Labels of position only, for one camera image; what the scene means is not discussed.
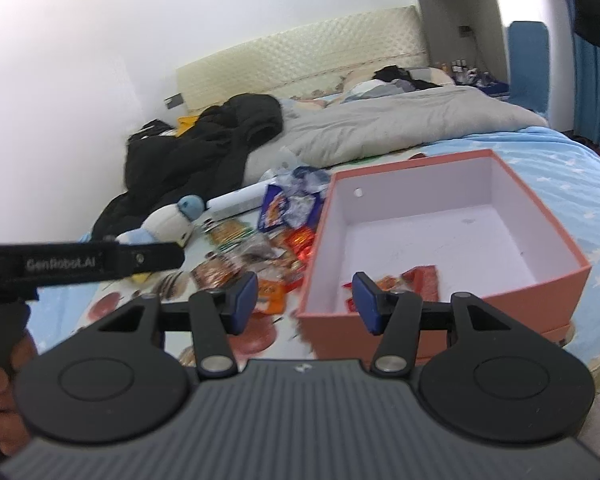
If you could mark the blue curtain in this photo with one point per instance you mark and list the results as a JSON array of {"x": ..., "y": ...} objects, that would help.
[{"x": 597, "y": 90}]

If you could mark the blue chair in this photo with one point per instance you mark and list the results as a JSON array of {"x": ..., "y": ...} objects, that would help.
[{"x": 529, "y": 65}]

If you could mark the small red candy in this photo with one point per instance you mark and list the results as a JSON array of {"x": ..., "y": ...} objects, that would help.
[{"x": 352, "y": 305}]

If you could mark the black cloth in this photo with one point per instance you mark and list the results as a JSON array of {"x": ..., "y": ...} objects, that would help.
[{"x": 392, "y": 74}]

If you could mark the grey blanket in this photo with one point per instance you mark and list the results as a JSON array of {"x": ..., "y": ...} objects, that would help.
[{"x": 380, "y": 120}]

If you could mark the blue snack bag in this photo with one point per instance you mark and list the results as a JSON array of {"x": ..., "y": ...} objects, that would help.
[{"x": 274, "y": 210}]

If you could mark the plush penguin toy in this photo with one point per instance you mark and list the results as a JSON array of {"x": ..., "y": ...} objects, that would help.
[{"x": 165, "y": 222}]

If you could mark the black jacket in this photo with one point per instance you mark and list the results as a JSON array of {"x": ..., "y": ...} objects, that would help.
[{"x": 180, "y": 160}]

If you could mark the green striped snack packet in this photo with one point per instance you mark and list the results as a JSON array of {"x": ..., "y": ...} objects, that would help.
[{"x": 227, "y": 232}]

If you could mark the yellow cloth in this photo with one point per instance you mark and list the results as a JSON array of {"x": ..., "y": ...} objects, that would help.
[{"x": 186, "y": 125}]

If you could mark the small orange snack packet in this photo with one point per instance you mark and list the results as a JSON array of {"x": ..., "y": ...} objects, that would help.
[{"x": 390, "y": 282}]

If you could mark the pillow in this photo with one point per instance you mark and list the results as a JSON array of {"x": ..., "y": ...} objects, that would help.
[{"x": 430, "y": 77}]

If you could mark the row of small bottles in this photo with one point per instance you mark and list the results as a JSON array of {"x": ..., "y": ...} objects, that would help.
[{"x": 457, "y": 70}]

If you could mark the person's left hand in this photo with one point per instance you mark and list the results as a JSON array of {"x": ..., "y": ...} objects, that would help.
[{"x": 0, "y": 410}]

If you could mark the silver blue snack packet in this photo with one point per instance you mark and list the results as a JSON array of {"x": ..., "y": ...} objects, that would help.
[{"x": 305, "y": 200}]

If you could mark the white roll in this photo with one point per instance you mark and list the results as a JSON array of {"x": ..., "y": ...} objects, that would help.
[{"x": 235, "y": 201}]

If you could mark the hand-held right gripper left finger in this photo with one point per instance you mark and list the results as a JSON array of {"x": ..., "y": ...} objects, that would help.
[{"x": 242, "y": 302}]

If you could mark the pink cardboard box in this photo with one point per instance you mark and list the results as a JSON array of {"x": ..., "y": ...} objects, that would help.
[{"x": 430, "y": 230}]

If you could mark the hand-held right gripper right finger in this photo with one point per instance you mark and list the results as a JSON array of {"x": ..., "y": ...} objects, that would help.
[{"x": 366, "y": 305}]

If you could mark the pile of mixed snack packets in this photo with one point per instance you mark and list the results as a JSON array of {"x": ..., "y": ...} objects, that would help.
[{"x": 265, "y": 255}]

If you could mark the cream padded headboard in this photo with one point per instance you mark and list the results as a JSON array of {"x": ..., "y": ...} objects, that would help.
[{"x": 300, "y": 55}]

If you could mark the wall socket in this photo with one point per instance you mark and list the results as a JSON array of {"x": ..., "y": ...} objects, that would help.
[{"x": 464, "y": 31}]

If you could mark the grey wall switch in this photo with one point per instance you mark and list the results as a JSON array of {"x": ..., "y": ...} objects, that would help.
[{"x": 174, "y": 101}]

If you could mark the long red snack packet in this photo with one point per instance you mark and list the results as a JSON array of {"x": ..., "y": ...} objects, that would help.
[{"x": 425, "y": 282}]

